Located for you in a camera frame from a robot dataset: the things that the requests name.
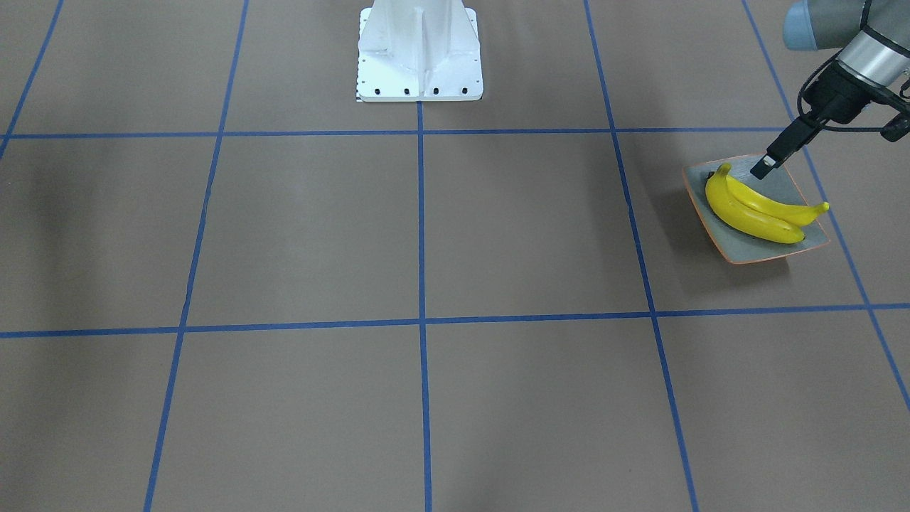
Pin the grey square plate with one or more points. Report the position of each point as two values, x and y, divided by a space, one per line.
739 248

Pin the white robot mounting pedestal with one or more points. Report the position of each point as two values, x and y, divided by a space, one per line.
419 51

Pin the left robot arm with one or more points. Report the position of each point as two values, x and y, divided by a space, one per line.
870 37

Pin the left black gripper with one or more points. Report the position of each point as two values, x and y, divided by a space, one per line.
841 89

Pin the yellow banana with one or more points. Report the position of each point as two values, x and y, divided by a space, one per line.
742 218
799 215

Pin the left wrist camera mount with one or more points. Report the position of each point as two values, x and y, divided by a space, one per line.
898 127

